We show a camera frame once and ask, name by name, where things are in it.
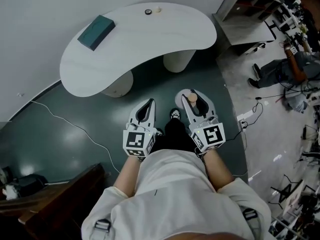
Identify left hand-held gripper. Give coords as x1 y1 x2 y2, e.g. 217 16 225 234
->
122 98 157 158

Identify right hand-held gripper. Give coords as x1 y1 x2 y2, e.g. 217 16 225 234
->
180 88 227 155

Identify small bottle with wooden cap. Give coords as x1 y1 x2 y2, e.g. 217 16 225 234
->
174 88 199 109

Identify person's right forearm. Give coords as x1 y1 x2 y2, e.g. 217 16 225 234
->
199 148 236 194

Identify person's left forearm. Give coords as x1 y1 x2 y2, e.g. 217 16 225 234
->
113 154 151 199

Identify person's black and white shoe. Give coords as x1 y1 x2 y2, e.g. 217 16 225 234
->
169 108 183 121

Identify person's black trousers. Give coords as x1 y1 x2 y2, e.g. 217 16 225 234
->
149 119 199 158

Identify white kidney-shaped table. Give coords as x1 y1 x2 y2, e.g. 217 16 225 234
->
59 1 218 99

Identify person's white shirt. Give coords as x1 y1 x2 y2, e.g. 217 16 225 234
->
80 148 274 240

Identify grey open shelf unit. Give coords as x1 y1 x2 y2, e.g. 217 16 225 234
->
211 0 286 58

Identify dark green rectangular box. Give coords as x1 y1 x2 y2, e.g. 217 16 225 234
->
77 14 116 52

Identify dark wooden furniture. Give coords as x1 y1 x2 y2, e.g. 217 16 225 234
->
0 162 114 240

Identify black device on floor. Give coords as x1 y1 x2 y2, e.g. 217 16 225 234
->
14 173 49 193

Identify black cable on floor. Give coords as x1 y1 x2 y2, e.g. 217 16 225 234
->
226 93 286 141

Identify white cable on floor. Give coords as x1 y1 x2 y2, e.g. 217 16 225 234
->
29 99 121 174

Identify grey strap buckle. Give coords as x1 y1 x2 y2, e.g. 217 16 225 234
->
240 207 259 221
93 218 112 235

